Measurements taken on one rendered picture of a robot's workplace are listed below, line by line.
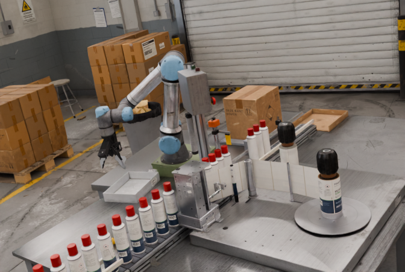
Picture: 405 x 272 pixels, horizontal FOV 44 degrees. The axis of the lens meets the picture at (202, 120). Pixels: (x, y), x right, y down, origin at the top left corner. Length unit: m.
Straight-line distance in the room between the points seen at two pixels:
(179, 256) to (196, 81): 0.78
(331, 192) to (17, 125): 4.12
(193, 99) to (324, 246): 0.87
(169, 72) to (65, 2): 6.58
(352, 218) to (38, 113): 4.32
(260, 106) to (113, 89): 3.73
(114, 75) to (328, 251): 4.90
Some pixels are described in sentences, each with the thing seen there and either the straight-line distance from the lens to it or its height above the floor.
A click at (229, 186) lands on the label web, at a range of 2.31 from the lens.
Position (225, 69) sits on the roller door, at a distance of 7.36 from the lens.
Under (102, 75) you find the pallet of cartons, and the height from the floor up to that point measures 0.77.
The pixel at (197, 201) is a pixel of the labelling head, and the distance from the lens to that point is 2.09.
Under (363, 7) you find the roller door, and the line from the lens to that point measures 6.58.
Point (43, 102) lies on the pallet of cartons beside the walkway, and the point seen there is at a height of 0.74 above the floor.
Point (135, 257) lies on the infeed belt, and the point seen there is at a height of 0.88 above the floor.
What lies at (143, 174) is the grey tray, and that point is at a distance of 2.88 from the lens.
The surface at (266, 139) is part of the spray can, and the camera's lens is 2.75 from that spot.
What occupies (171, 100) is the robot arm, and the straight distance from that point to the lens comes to 2.58.
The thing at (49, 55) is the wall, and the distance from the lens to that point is 9.10.
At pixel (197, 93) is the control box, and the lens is 2.30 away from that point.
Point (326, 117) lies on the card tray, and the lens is 3.44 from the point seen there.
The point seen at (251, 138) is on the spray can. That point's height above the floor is 1.04.
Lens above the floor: 1.96
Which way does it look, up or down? 18 degrees down
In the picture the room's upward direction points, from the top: 9 degrees counter-clockwise
